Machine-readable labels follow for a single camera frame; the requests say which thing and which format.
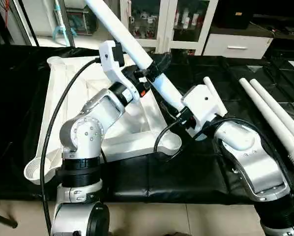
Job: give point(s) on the white glass door cabinet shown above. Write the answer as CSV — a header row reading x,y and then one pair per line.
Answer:
x,y
152,24

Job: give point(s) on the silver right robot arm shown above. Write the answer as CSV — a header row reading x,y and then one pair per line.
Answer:
x,y
255,162

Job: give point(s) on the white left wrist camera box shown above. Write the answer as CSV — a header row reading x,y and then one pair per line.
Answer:
x,y
110,61

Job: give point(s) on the white drawer cabinet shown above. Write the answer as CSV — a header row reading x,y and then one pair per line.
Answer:
x,y
284,46

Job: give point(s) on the blue frame trolley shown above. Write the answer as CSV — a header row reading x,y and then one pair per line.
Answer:
x,y
68,32

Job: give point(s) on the white drawer unit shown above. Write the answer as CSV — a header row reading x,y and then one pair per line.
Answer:
x,y
235,46

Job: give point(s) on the white plastic table leg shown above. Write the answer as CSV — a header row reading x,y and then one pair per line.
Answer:
x,y
275,125
213,93
279,108
122,27

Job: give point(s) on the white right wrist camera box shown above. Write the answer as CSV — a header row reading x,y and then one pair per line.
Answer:
x,y
203,103

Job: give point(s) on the black work mat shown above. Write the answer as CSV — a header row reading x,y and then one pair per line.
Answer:
x,y
196,167

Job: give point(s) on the white plastic table top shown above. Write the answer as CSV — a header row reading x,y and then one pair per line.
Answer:
x,y
58,128

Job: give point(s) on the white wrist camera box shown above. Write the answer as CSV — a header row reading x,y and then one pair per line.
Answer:
x,y
110,61
203,103

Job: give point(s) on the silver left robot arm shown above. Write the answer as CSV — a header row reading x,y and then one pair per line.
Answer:
x,y
90,132

